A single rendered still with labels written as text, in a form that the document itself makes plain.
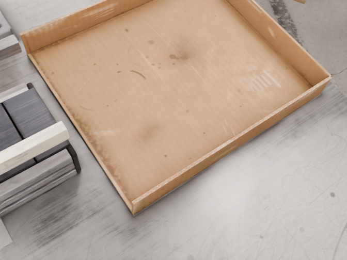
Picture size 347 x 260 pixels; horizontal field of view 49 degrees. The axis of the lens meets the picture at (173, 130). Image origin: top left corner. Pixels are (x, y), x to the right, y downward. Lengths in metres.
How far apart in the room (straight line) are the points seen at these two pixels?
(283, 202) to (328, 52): 1.42
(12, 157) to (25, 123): 0.07
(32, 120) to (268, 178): 0.27
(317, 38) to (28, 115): 1.58
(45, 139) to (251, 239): 0.24
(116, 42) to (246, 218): 0.29
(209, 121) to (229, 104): 0.04
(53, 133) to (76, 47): 0.19
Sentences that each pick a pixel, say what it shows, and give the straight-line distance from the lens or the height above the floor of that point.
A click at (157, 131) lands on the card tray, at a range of 0.46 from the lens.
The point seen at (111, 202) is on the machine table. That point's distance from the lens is 0.43.
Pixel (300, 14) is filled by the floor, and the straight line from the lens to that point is 1.94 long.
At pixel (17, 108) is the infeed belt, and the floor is 0.88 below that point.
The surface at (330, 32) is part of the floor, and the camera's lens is 1.93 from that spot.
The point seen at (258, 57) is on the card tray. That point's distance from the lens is 0.56.
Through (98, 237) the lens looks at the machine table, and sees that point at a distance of 0.42.
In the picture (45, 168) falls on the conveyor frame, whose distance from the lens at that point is 0.40.
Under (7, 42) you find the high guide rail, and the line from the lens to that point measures 0.38.
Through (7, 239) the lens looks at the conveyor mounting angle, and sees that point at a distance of 0.44.
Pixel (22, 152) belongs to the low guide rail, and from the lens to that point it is 0.37.
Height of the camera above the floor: 1.24
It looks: 61 degrees down
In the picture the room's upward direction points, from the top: 12 degrees clockwise
